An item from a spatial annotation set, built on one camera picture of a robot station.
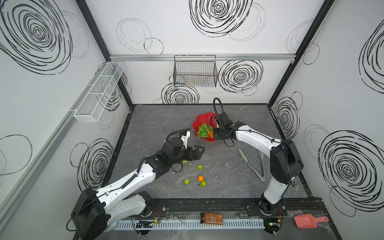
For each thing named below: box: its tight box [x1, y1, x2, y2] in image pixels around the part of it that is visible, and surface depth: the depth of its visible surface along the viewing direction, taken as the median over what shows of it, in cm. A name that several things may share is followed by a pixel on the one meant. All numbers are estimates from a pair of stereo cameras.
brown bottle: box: [200, 213, 224, 225], surface depth 69 cm
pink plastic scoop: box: [294, 213, 329, 229], surface depth 71 cm
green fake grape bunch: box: [197, 122, 214, 139], surface depth 99 cm
